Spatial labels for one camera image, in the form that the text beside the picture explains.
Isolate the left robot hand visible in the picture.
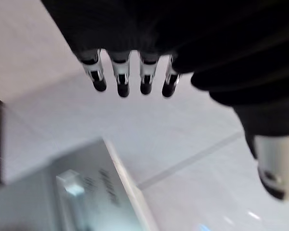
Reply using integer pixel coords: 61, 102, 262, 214
40, 0, 289, 201

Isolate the white washing machine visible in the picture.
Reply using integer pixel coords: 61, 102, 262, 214
0, 136, 159, 231

